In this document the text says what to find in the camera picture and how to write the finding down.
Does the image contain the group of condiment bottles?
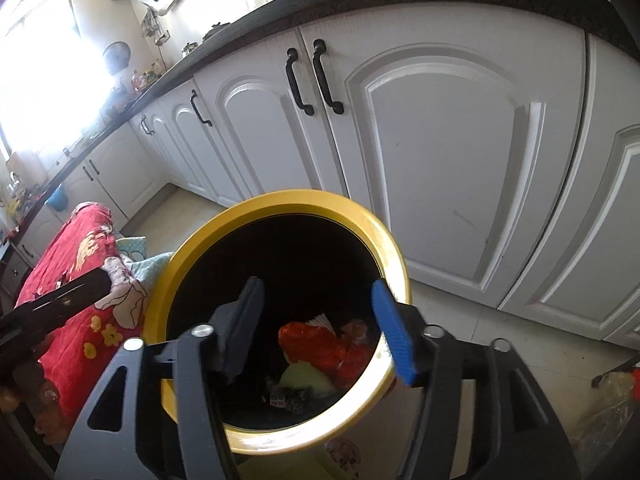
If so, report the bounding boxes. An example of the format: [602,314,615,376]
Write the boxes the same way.
[131,57,166,92]

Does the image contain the round wall fan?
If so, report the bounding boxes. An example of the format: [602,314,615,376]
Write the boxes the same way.
[102,41,132,75]

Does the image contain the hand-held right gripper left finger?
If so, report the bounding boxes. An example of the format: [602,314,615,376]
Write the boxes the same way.
[55,276,266,480]

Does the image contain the blue hanging basket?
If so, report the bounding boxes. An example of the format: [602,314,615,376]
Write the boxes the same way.
[46,183,70,209]

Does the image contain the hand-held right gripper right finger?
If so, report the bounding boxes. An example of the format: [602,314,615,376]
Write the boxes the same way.
[371,280,583,480]

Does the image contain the red and black object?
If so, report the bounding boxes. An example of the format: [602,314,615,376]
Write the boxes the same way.
[591,357,640,388]

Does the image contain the hanging kitchen tools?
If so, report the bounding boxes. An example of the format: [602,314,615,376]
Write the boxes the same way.
[141,7,168,46]

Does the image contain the light blue dotted cloth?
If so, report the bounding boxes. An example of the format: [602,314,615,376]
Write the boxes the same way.
[117,236,173,291]

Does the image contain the red plastic bag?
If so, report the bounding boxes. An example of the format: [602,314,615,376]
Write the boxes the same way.
[278,321,383,392]

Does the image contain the person's left hand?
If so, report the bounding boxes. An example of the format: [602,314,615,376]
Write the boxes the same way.
[0,357,68,443]

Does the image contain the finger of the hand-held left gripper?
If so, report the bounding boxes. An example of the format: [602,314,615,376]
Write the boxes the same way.
[14,268,112,334]

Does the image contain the pale green plastic bag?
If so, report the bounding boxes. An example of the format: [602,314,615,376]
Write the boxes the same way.
[278,362,337,400]

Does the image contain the dark lidded pot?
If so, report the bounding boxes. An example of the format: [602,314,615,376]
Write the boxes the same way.
[202,21,232,43]

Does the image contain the patterned candy wrapper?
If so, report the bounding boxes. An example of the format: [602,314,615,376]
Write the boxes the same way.
[264,387,307,413]

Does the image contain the clear plastic bag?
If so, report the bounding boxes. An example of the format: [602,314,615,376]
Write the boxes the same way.
[570,370,640,461]

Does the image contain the bright window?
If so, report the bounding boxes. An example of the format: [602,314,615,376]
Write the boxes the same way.
[0,0,81,161]

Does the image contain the white napkin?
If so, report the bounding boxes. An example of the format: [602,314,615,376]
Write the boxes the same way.
[302,311,337,335]

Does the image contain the red floral blanket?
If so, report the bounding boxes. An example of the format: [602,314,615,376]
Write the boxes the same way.
[12,201,153,441]

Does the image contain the yellow rimmed bin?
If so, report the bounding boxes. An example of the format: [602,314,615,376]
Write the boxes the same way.
[141,189,412,457]

